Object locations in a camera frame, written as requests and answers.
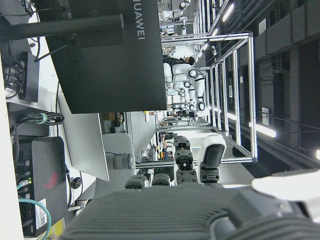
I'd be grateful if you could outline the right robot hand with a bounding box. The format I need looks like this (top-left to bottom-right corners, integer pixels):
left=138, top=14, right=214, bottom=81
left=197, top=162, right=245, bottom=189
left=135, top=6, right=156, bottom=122
left=61, top=134, right=320, bottom=240

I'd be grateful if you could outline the grey monitor stand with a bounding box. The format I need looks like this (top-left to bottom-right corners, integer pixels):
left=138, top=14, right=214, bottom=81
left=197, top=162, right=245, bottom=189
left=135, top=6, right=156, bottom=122
left=94, top=132, right=136, bottom=200

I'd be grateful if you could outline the small round black device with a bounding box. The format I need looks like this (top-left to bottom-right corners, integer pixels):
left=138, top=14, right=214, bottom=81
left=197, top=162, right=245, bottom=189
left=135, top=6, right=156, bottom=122
left=70, top=176, right=83, bottom=190

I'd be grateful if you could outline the black mini PC red logo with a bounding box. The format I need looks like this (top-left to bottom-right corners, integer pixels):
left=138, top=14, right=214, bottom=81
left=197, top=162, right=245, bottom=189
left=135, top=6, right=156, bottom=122
left=17, top=136, right=69, bottom=238

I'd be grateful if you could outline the long ceiling light strip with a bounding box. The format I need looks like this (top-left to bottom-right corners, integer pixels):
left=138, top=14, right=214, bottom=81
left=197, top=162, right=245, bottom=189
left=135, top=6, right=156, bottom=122
left=248, top=121, right=277, bottom=138

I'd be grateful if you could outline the white humanoid robot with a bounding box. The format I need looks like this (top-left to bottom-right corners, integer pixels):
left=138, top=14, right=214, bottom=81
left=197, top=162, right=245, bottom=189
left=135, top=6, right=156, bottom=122
left=163, top=62, right=209, bottom=119

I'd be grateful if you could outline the black Huawei monitor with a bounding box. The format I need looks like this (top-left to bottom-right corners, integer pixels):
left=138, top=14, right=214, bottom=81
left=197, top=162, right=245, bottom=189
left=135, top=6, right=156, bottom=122
left=33, top=0, right=168, bottom=115

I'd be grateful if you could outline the person in black jacket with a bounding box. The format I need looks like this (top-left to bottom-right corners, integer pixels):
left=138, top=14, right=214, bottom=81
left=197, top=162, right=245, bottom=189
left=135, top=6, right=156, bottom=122
left=162, top=55, right=196, bottom=67

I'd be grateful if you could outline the black docking hub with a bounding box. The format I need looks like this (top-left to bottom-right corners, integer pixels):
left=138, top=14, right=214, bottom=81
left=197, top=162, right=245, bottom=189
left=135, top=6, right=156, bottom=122
left=17, top=51, right=40, bottom=103

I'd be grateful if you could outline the white robot with round head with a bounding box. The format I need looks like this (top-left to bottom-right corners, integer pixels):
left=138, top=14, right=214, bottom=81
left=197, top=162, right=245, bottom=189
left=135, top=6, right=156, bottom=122
left=159, top=0, right=191, bottom=36

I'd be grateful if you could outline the black monitor stand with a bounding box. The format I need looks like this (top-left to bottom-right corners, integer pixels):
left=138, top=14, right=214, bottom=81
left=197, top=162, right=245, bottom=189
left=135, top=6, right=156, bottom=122
left=0, top=12, right=125, bottom=49

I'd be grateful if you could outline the slanted ceiling light strip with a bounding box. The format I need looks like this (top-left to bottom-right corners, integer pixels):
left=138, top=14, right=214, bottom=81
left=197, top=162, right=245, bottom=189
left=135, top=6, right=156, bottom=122
left=221, top=3, right=235, bottom=22

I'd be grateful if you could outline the teal network cable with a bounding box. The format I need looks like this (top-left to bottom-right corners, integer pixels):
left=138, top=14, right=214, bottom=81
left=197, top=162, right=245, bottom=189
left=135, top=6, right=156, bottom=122
left=16, top=198, right=53, bottom=238

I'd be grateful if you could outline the aluminium profile frame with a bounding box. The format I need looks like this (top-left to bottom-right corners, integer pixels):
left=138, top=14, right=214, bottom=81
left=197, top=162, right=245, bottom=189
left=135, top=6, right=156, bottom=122
left=159, top=31, right=258, bottom=165

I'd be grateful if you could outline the black cable bundle green tie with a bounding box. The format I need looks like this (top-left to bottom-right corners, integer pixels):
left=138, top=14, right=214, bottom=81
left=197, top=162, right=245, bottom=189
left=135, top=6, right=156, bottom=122
left=14, top=111, right=65, bottom=126

